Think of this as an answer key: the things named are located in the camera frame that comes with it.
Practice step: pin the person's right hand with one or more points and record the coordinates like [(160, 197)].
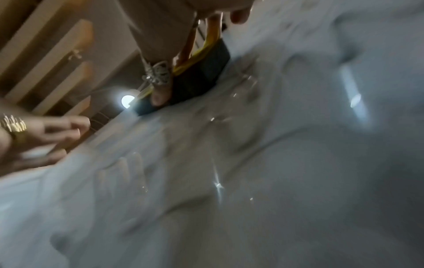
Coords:
[(159, 31)]

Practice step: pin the person's left hand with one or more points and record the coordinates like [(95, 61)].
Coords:
[(43, 136)]

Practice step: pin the yellow and black whiteboard eraser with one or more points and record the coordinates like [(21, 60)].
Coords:
[(198, 76)]

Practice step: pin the large scribbled whiteboard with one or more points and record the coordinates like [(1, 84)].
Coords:
[(265, 170)]

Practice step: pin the white cylinder pendant lamp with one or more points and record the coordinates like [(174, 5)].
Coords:
[(127, 100)]

